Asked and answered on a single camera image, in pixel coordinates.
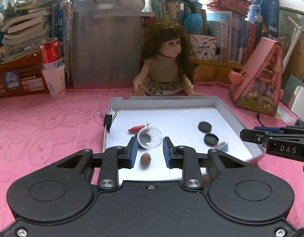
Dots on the white stand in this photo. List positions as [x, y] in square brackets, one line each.
[293, 42]

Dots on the clear plastic dome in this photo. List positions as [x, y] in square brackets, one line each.
[155, 134]

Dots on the red bullet-shaped crayon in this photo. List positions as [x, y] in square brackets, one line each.
[136, 129]

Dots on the white paper cup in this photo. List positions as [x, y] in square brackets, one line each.
[54, 84]

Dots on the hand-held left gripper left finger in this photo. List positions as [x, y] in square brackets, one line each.
[134, 153]

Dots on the white card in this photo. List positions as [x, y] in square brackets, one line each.
[302, 103]

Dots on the green card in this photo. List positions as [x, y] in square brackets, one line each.
[292, 88]

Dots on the red soda can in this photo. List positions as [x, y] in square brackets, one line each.
[50, 51]

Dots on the round blue plush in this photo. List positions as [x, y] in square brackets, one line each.
[192, 23]

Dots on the pink bunny-print towel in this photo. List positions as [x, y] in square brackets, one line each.
[43, 128]

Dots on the wooden shelf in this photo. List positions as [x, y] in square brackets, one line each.
[223, 72]

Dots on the colourful printed cardboard box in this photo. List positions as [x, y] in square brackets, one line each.
[205, 47]

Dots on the brown-haired doll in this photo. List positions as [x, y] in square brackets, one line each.
[164, 69]

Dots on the pink triangular toy house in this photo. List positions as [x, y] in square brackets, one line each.
[260, 74]

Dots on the stack of worn books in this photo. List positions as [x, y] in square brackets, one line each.
[23, 27]

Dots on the grey cardboard box lid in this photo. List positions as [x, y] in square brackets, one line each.
[171, 118]

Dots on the brown walnut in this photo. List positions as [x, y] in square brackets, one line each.
[145, 160]

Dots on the blue bear hair clip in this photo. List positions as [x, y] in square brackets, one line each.
[223, 147]

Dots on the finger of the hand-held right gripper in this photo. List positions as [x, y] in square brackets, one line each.
[264, 128]
[253, 135]

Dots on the row of green-spined books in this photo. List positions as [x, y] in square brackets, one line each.
[166, 9]

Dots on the blue cardboard box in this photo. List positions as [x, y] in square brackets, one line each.
[269, 9]

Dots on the orange plastic crate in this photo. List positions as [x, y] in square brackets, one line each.
[26, 76]

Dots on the black round disc lid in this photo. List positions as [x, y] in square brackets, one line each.
[205, 126]

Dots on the black binder clip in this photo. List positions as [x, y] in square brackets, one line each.
[108, 122]

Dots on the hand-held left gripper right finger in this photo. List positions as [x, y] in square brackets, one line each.
[168, 153]

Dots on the grey metal container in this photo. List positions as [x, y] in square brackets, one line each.
[105, 49]

